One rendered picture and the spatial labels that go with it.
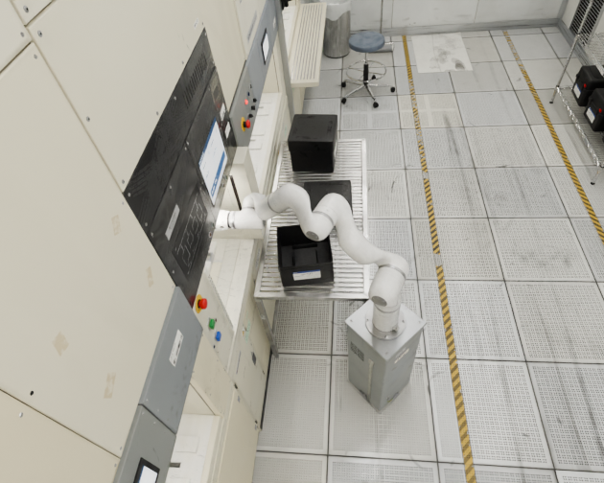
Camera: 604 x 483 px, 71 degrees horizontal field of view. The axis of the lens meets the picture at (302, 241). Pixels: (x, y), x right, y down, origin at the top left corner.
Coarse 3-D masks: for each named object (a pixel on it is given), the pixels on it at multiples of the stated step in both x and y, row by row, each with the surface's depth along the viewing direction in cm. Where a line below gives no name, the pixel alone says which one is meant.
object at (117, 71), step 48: (48, 0) 77; (96, 0) 91; (144, 0) 111; (192, 0) 144; (48, 48) 77; (96, 48) 91; (144, 48) 111; (192, 48) 144; (96, 96) 91; (144, 96) 111; (96, 144) 91; (144, 144) 112; (192, 192) 144; (192, 240) 144
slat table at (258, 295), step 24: (360, 144) 293; (288, 168) 284; (360, 168) 277; (360, 192) 263; (288, 216) 256; (360, 216) 250; (264, 240) 246; (336, 240) 241; (264, 264) 234; (336, 264) 230; (360, 264) 228; (264, 288) 224; (288, 288) 223; (312, 288) 221; (336, 288) 220; (360, 288) 218; (264, 312) 234
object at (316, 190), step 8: (304, 184) 258; (312, 184) 257; (320, 184) 256; (328, 184) 256; (336, 184) 255; (344, 184) 254; (312, 192) 253; (320, 192) 252; (328, 192) 251; (336, 192) 251; (344, 192) 250; (312, 200) 248; (312, 208) 244; (352, 208) 242
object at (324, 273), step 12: (276, 228) 227; (288, 228) 229; (300, 228) 230; (288, 240) 236; (300, 240) 237; (312, 240) 238; (324, 240) 239; (288, 252) 237; (300, 252) 236; (312, 252) 236; (324, 252) 235; (288, 264) 232; (300, 264) 231; (312, 264) 210; (324, 264) 211; (288, 276) 216; (300, 276) 217; (312, 276) 218; (324, 276) 218
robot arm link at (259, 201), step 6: (246, 198) 195; (252, 198) 189; (258, 198) 186; (264, 198) 179; (246, 204) 196; (252, 204) 196; (258, 204) 181; (264, 204) 176; (258, 210) 181; (264, 210) 177; (270, 210) 174; (258, 216) 183; (264, 216) 180; (270, 216) 179
